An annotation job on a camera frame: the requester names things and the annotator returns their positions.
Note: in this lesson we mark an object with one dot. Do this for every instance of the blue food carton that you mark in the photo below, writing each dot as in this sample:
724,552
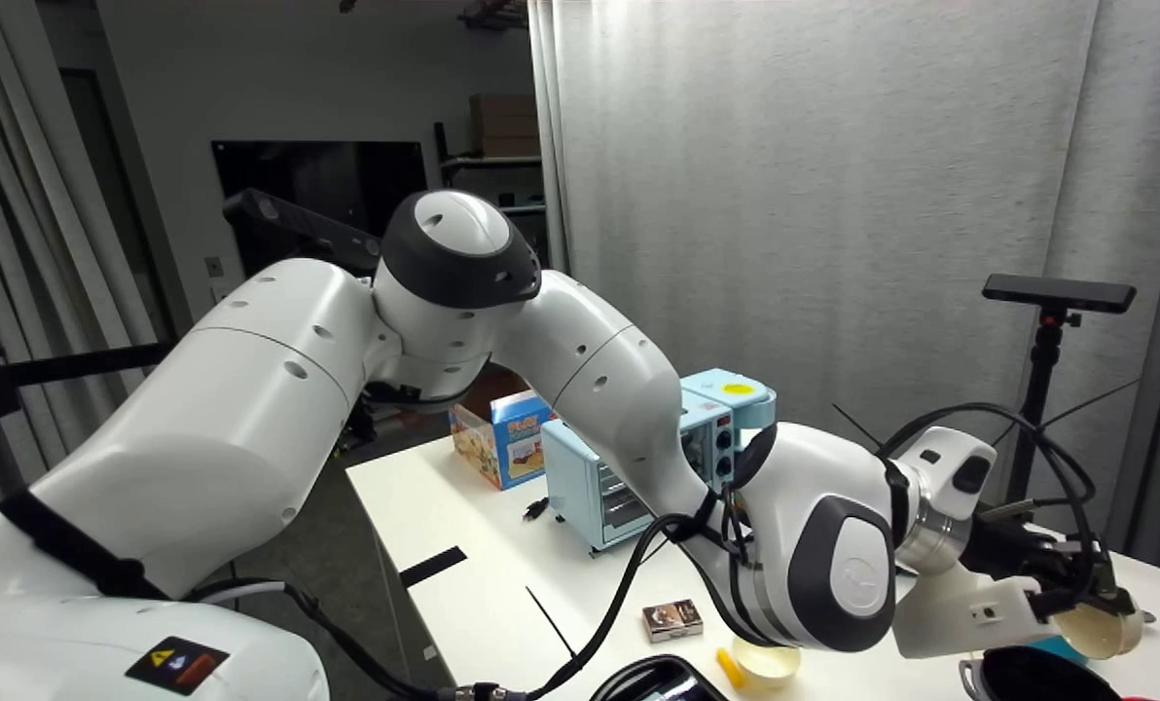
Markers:
507,433

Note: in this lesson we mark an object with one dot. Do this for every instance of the black wall screen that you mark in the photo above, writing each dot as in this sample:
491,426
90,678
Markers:
349,176

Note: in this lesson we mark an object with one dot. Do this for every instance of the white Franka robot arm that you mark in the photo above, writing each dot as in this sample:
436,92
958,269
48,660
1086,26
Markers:
255,391

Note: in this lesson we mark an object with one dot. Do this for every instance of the small printed card box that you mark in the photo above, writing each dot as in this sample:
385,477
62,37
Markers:
669,621

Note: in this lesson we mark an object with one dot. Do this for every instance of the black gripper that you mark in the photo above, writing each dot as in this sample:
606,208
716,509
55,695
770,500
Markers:
1030,558

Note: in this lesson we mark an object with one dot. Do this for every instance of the light blue toy toaster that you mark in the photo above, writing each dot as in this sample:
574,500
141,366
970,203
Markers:
606,490

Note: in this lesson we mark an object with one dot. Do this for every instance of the teal bowl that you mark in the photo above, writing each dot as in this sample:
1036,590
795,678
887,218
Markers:
1060,649

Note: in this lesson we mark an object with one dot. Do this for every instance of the cream plastic bowl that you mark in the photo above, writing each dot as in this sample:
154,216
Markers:
766,664
1097,631

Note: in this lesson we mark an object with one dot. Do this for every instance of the black camera bar on tripod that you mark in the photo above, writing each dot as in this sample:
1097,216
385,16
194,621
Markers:
1057,294

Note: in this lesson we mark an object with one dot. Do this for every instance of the black baking tray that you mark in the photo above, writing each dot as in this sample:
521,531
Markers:
657,682

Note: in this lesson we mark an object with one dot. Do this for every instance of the yellow crinkle toy fry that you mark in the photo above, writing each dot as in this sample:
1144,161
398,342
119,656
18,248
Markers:
729,668

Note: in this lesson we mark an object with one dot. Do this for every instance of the cardboard box on shelf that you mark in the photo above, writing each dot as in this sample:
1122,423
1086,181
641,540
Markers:
503,122

